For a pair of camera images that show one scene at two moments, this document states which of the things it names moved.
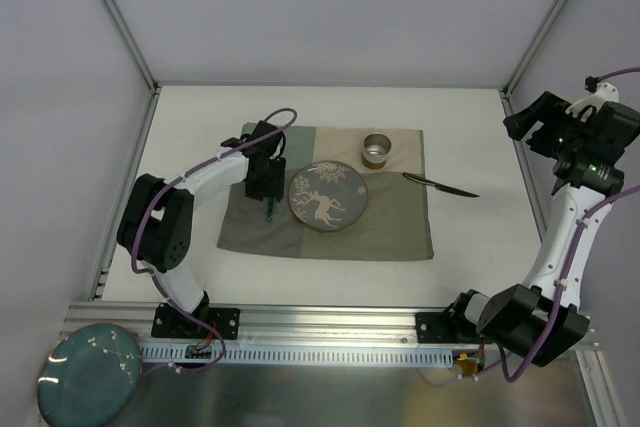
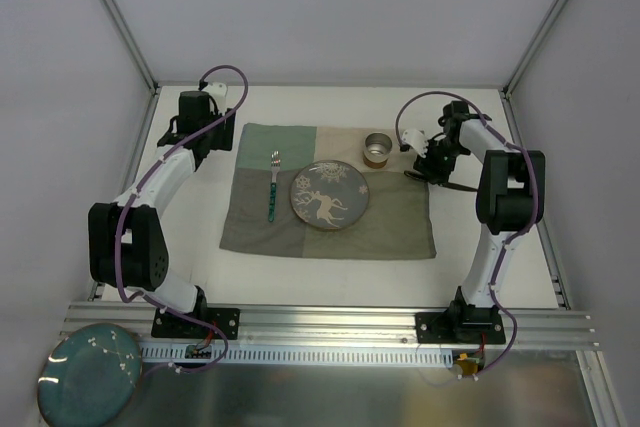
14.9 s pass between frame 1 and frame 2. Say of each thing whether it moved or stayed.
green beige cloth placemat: stayed
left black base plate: stayed
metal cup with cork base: stayed
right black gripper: moved
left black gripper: moved
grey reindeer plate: stayed
